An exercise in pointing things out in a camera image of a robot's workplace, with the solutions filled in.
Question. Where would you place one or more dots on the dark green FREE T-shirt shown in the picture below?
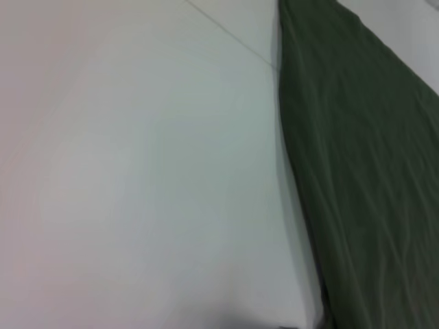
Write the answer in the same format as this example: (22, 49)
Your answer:
(360, 154)

